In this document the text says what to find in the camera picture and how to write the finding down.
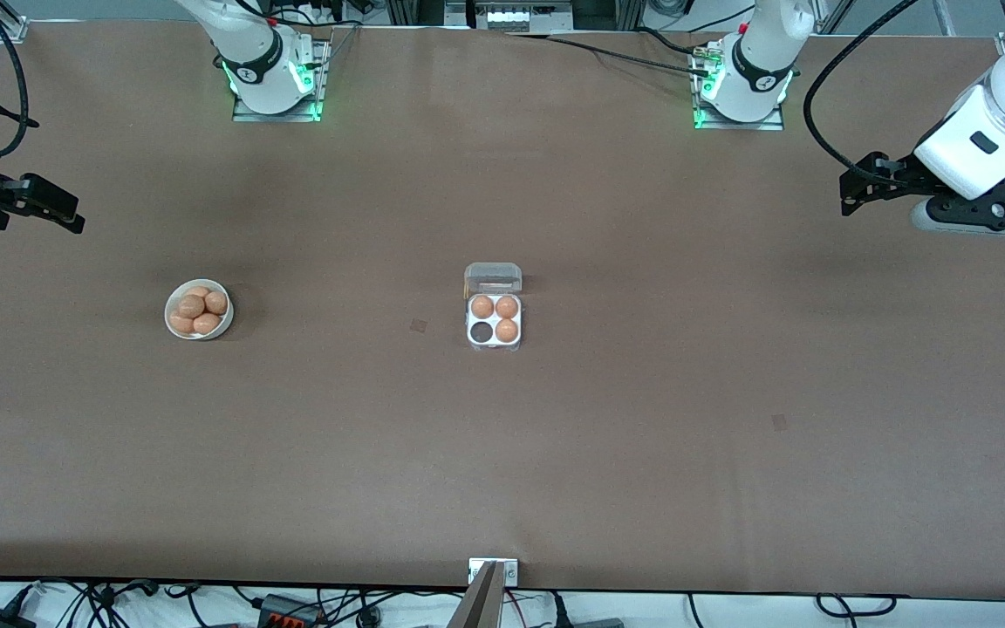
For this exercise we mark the brown egg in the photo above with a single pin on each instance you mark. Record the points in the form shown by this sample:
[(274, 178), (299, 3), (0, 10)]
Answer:
[(482, 306), (216, 303), (507, 306), (206, 324), (506, 330), (198, 291), (191, 306), (181, 324)]

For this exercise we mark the clear plastic egg box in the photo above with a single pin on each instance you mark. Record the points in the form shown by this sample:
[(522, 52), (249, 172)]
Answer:
[(494, 279)]

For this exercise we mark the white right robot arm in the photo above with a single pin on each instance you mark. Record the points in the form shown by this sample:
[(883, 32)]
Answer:
[(258, 78)]

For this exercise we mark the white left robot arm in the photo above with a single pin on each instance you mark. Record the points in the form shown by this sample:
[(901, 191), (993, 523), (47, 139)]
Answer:
[(755, 52)]

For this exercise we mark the white round bowl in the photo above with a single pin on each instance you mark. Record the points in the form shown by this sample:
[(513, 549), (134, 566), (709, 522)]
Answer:
[(226, 324)]

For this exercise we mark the white power strip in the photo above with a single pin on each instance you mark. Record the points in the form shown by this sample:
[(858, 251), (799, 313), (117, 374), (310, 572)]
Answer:
[(520, 16)]

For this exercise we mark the black orange connector block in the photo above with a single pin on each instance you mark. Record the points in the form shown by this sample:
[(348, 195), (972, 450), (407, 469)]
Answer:
[(291, 610)]

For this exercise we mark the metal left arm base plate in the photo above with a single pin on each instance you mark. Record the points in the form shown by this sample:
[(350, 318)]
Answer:
[(764, 126)]

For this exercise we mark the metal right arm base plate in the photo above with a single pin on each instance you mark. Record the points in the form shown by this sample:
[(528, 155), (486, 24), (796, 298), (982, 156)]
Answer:
[(245, 114)]

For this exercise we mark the silver table edge bracket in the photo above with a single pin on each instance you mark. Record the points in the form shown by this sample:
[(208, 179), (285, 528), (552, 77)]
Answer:
[(511, 571)]

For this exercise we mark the tan camera pole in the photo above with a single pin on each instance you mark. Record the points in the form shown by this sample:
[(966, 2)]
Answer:
[(478, 606)]

